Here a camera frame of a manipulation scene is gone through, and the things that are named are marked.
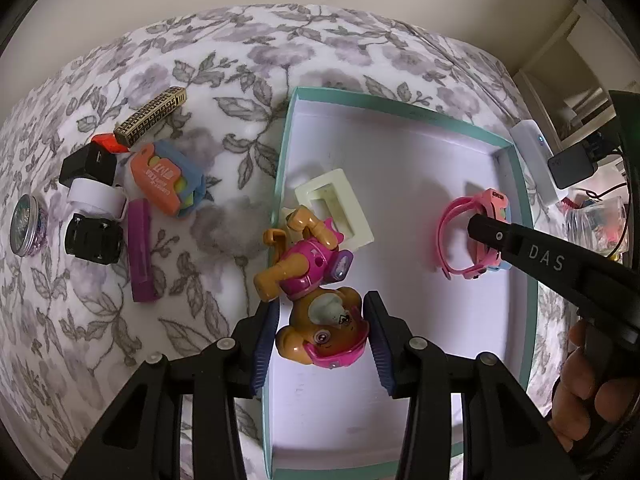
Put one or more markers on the red lighter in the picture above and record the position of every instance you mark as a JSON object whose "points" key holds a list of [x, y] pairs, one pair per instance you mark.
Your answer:
{"points": [[107, 141]]}

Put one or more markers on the clear plastic container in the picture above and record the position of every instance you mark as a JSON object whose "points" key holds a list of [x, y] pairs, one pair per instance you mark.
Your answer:
{"points": [[595, 225]]}

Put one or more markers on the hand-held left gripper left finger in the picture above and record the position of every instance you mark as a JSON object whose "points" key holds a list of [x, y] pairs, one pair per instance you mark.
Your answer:
{"points": [[265, 347]]}

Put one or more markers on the black charger adapter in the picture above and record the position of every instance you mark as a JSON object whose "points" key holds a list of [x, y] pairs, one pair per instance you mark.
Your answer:
{"points": [[570, 165]]}

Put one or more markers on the white power bank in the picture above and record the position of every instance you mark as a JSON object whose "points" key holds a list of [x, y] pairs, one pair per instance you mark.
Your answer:
{"points": [[530, 155]]}

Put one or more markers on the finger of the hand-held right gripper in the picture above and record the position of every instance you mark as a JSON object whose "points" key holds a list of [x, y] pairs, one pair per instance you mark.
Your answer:
{"points": [[525, 247]]}

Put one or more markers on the cream rectangular plastic frame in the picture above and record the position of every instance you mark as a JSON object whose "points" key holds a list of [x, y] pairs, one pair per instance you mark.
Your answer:
{"points": [[360, 230]]}

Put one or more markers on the white tape roll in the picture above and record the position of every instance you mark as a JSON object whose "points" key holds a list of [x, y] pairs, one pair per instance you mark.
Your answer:
{"points": [[95, 195]]}

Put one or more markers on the person's right hand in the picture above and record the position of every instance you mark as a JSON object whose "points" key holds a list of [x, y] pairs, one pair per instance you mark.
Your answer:
{"points": [[575, 395]]}

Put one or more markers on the black cube box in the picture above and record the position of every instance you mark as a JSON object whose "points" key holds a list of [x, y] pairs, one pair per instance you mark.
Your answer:
{"points": [[85, 165]]}

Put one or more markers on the round metal tin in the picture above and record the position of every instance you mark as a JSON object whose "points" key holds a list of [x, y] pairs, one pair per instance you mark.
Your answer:
{"points": [[27, 225]]}

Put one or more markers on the brown and pink dog toy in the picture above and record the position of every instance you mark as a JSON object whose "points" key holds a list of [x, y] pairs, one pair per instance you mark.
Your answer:
{"points": [[310, 265]]}

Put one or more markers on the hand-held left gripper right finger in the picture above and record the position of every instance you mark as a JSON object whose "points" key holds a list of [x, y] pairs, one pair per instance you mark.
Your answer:
{"points": [[380, 347]]}

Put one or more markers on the white shelf unit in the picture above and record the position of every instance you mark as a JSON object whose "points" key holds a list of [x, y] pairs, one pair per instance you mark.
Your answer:
{"points": [[585, 45]]}

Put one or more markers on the pink wristwatch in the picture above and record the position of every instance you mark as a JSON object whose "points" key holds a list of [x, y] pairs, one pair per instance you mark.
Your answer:
{"points": [[450, 220]]}

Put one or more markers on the gold patterned slim box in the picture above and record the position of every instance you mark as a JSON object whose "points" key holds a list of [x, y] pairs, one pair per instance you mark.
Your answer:
{"points": [[150, 115]]}

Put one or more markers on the purple plastic bar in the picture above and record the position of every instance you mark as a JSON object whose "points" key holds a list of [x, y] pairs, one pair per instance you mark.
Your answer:
{"points": [[141, 250]]}

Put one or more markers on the teal-rimmed white tray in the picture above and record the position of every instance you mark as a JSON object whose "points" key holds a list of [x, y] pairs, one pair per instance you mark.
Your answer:
{"points": [[400, 160]]}

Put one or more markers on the orange and blue case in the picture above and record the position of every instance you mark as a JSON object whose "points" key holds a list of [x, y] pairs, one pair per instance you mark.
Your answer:
{"points": [[155, 175]]}

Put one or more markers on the black toy car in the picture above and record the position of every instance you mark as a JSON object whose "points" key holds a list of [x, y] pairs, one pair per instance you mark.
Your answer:
{"points": [[92, 240]]}

